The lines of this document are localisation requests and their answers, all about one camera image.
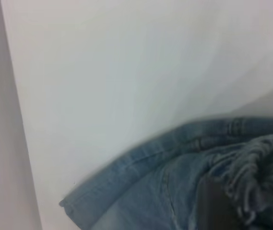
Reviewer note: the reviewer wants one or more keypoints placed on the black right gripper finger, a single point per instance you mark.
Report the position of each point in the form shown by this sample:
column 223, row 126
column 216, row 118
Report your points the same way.
column 215, row 208

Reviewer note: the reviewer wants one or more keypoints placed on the blue denim pants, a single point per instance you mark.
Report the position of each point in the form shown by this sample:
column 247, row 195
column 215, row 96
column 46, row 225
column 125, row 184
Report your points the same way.
column 150, row 191

